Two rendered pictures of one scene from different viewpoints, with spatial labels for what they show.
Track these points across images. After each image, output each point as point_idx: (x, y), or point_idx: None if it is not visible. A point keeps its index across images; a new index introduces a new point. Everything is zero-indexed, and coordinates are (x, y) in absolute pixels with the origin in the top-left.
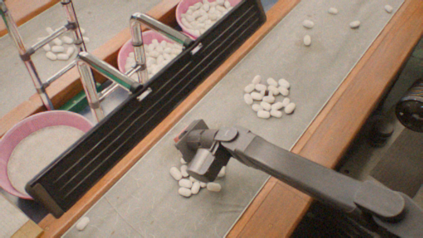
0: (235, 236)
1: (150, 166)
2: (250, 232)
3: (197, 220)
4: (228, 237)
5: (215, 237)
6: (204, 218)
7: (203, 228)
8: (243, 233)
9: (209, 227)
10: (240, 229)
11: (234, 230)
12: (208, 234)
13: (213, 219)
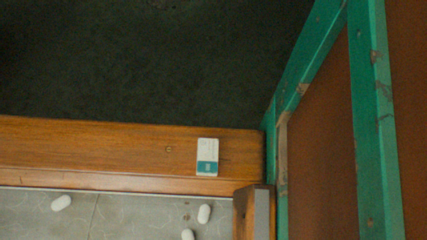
0: (16, 171)
1: None
2: (0, 156)
3: (19, 233)
4: (21, 181)
5: (29, 198)
6: (10, 227)
7: (27, 220)
8: (7, 163)
9: (20, 213)
10: (3, 171)
11: (8, 179)
12: (31, 209)
13: (6, 215)
